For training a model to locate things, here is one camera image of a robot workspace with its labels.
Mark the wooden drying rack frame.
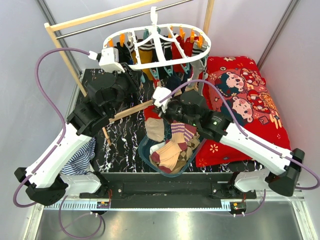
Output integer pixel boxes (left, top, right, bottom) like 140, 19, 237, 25
44, 0, 216, 146

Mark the blue striped cloth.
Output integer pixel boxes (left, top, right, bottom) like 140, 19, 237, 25
60, 137, 96, 176

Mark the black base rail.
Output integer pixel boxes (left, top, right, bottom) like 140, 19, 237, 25
79, 172, 257, 200

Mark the clear blue plastic bin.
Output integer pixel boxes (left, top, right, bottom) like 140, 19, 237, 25
138, 136, 206, 178

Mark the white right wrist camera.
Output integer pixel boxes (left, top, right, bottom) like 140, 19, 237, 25
151, 86, 172, 113

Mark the beige sock with red cuff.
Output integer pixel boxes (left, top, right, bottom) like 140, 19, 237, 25
152, 78, 162, 89

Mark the red hanging sock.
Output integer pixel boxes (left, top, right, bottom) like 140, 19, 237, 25
171, 34, 201, 73

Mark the navy hanging sock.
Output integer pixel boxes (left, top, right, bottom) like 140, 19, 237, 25
165, 72, 188, 91

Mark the white oval clip hanger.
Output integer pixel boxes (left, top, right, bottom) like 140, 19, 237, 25
102, 6, 212, 70

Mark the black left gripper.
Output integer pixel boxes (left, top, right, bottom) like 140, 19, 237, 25
108, 62, 143, 116

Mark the teal clothes clip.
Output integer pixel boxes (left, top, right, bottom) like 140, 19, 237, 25
149, 67, 160, 80

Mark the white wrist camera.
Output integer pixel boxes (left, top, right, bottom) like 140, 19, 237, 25
151, 86, 172, 113
99, 47, 125, 74

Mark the mustard yellow hanging sock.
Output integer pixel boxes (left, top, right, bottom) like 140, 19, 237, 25
138, 47, 153, 81

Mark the grey hanging sock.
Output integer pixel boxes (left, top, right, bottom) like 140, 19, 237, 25
191, 44, 208, 93

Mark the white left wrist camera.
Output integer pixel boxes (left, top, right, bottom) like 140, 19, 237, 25
99, 47, 125, 74

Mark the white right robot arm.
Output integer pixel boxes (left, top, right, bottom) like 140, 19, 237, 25
161, 91, 305, 199

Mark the red cartoon print pillow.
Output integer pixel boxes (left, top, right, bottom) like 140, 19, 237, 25
195, 55, 293, 168

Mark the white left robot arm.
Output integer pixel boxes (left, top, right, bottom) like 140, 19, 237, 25
14, 69, 143, 206

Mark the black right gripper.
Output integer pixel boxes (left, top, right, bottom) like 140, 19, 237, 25
152, 98, 199, 128

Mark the purple striped beige sock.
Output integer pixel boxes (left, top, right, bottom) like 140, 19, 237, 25
170, 122, 197, 144

